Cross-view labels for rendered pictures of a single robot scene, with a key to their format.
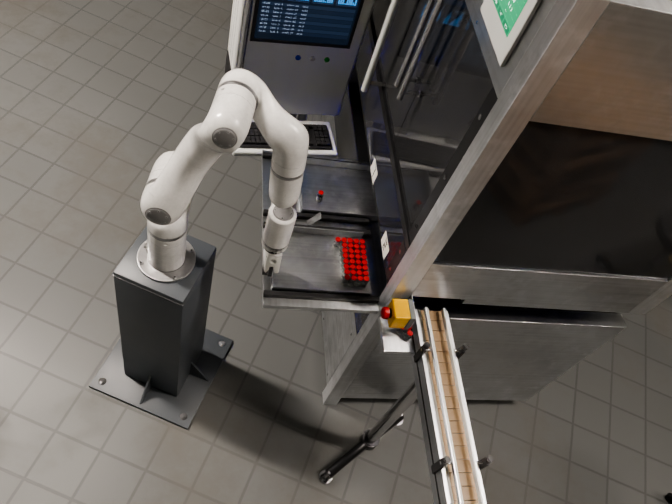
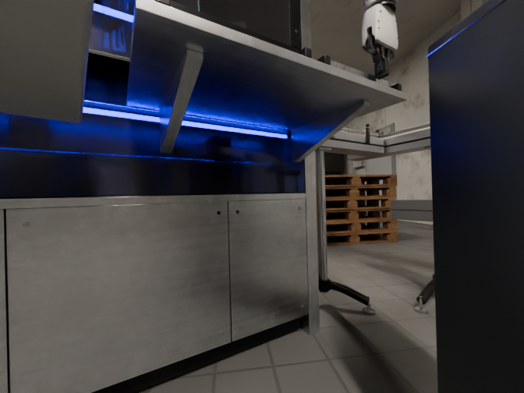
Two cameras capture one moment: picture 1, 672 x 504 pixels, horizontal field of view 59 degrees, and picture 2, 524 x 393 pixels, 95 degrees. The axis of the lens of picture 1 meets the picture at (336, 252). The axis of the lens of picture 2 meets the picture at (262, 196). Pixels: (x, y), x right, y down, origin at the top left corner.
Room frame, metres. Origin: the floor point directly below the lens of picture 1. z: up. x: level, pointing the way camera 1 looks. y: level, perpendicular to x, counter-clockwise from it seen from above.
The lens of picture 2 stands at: (1.50, 0.78, 0.59)
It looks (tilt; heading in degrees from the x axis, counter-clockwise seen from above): 0 degrees down; 262
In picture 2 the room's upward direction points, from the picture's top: 2 degrees counter-clockwise
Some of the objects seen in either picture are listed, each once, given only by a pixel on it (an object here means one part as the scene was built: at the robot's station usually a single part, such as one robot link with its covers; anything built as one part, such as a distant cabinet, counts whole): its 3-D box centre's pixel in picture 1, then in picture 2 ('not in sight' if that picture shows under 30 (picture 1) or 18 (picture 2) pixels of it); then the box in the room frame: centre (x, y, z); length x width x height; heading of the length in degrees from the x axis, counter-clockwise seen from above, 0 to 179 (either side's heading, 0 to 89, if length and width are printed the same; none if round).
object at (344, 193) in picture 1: (342, 189); not in sight; (1.58, 0.07, 0.90); 0.34 x 0.26 x 0.04; 113
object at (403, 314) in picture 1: (400, 313); not in sight; (1.08, -0.27, 0.99); 0.08 x 0.07 x 0.07; 113
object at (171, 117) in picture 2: not in sight; (176, 115); (1.62, 0.18, 0.79); 0.34 x 0.03 x 0.13; 113
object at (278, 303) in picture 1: (326, 227); (261, 104); (1.39, 0.07, 0.87); 0.70 x 0.48 x 0.02; 23
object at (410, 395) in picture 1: (394, 412); (321, 220); (1.01, -0.46, 0.46); 0.09 x 0.09 x 0.77; 23
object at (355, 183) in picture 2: not in sight; (339, 208); (0.03, -2.27, 0.41); 1.16 x 0.80 x 0.83; 2
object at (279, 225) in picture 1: (279, 224); not in sight; (1.09, 0.19, 1.18); 0.09 x 0.08 x 0.13; 13
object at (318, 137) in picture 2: not in sight; (324, 136); (1.16, -0.02, 0.79); 0.34 x 0.03 x 0.13; 113
